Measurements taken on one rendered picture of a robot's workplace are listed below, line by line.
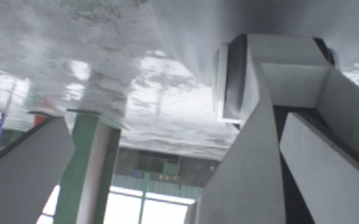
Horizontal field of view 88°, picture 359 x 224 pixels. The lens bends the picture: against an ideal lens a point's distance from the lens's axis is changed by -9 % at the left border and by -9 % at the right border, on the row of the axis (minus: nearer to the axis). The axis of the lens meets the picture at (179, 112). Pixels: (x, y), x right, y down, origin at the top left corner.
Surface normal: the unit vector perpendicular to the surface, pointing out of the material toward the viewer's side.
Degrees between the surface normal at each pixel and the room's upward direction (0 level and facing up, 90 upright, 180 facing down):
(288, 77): 43
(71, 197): 90
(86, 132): 90
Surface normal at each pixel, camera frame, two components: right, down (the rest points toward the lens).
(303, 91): -0.21, 0.51
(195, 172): -0.08, -0.27
